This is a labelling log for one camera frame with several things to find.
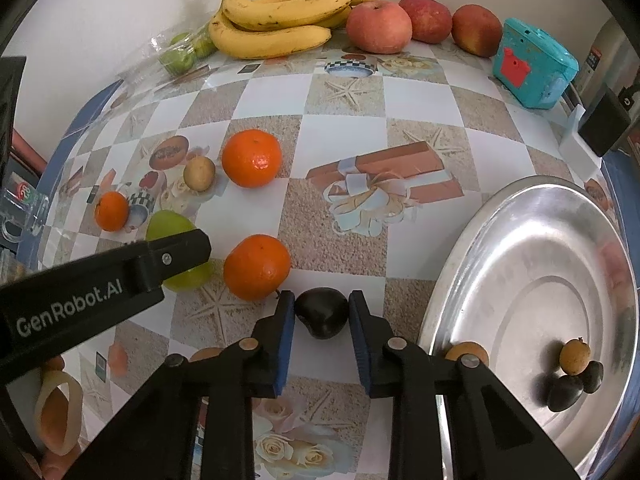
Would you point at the green pear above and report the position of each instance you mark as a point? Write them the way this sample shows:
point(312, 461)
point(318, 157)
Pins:
point(170, 225)

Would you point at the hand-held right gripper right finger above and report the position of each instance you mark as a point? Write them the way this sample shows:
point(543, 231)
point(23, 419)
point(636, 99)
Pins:
point(361, 340)

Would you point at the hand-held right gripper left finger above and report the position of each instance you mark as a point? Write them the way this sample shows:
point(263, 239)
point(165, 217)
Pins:
point(286, 340)

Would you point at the small brown longan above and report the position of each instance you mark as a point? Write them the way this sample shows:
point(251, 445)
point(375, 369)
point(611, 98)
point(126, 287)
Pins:
point(199, 173)

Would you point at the yellow banana bunch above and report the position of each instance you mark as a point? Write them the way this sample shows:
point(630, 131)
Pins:
point(280, 12)

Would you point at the teal toy box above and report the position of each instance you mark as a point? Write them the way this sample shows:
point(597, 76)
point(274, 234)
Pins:
point(530, 60)

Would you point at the black charger block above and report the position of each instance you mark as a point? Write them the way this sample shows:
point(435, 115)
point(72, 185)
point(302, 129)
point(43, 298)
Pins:
point(602, 122)

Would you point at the small orange tangerine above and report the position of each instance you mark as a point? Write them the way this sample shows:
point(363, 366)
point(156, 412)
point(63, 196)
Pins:
point(111, 211)

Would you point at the clear bag of green jujubes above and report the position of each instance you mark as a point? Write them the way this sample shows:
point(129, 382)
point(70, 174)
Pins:
point(182, 57)

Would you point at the large orange tangerine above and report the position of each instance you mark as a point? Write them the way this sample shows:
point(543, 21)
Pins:
point(251, 158)
point(257, 267)

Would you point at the dark purple plum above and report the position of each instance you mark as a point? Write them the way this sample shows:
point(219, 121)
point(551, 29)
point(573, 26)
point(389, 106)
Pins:
point(321, 316)
point(594, 375)
point(564, 394)

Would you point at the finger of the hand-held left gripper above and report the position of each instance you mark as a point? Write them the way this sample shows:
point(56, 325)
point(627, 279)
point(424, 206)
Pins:
point(185, 252)

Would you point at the pale pink apple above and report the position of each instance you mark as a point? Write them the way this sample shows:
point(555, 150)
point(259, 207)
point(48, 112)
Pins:
point(378, 27)

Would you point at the steel thermos jug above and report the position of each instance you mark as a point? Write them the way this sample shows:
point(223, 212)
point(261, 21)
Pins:
point(617, 50)

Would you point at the reddish brown wooden rail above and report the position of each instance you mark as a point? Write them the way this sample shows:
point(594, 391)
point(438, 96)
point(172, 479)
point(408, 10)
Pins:
point(30, 152)

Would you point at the large steel basin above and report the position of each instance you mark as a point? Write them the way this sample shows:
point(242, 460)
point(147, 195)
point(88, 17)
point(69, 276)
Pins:
point(525, 285)

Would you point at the red apple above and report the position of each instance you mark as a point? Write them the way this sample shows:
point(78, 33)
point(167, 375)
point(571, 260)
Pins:
point(475, 30)
point(427, 17)

